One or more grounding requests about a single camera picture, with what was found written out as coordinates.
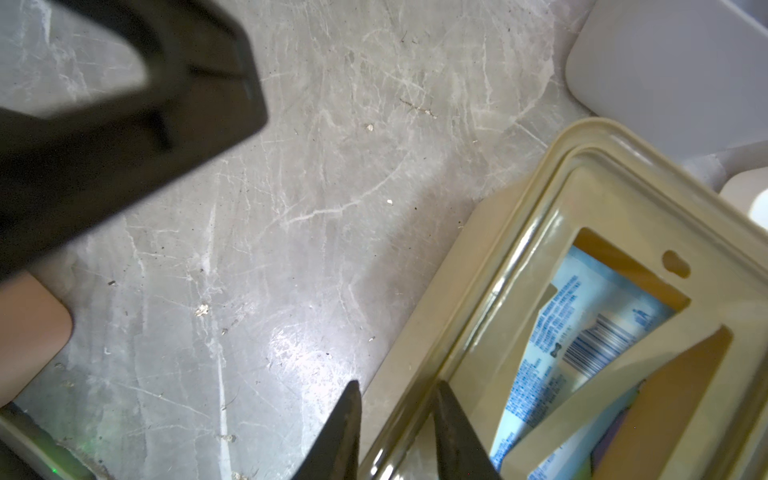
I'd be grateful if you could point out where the blue tissue paper pack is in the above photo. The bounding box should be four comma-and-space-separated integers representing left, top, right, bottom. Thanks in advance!
490, 247, 674, 469

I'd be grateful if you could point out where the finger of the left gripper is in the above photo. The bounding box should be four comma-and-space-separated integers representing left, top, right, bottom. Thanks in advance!
1, 1, 268, 277

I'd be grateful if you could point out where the grey plastic bin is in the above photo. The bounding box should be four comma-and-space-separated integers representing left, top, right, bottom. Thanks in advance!
565, 1, 767, 159

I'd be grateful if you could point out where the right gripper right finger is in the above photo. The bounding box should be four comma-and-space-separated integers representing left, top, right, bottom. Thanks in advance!
433, 380, 501, 480

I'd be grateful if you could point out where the beige tissue box base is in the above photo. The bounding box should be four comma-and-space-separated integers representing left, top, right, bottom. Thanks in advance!
360, 181, 526, 476

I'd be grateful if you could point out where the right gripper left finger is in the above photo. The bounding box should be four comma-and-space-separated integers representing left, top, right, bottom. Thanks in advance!
292, 380, 362, 480

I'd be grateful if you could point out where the white tissue box lid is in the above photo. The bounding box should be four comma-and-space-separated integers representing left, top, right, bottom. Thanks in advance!
720, 167, 768, 230

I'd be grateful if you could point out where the beige tissue box lid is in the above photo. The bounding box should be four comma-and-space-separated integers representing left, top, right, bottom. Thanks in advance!
358, 118, 767, 479

